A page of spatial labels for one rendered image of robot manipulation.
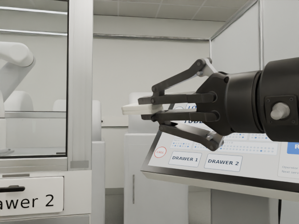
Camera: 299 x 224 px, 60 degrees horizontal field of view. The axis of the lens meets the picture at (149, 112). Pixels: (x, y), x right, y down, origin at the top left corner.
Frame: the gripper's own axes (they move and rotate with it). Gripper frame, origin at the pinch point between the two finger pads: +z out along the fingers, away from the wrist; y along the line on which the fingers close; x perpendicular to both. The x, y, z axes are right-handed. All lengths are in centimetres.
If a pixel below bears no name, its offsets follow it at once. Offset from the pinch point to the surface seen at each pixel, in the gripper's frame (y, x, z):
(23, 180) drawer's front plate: 21, -3, 54
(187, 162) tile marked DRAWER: 20.9, 24.4, 10.3
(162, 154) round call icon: 19.7, 24.9, 19.4
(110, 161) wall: 123, 202, 284
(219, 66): 6, 217, 91
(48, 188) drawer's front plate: 25, 2, 50
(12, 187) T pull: 21, -7, 53
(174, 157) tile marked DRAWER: 20.1, 24.9, 15.0
